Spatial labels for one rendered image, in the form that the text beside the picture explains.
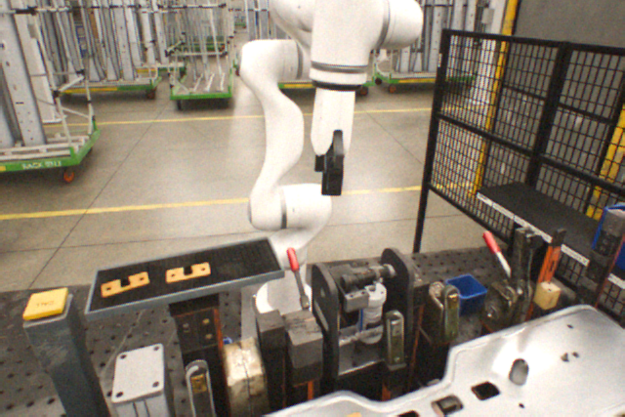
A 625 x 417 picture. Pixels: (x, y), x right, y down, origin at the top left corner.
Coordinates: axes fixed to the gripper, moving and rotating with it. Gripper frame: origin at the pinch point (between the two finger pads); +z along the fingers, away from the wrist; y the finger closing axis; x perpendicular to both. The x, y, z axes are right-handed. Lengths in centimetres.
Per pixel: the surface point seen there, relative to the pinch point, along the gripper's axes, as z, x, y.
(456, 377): 37.7, 28.0, 9.1
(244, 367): 33.1, -12.7, 9.2
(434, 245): 129, 118, -172
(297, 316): 32.5, -2.7, -2.3
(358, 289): 23.3, 8.5, 0.2
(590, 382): 36, 53, 13
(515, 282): 27, 46, -6
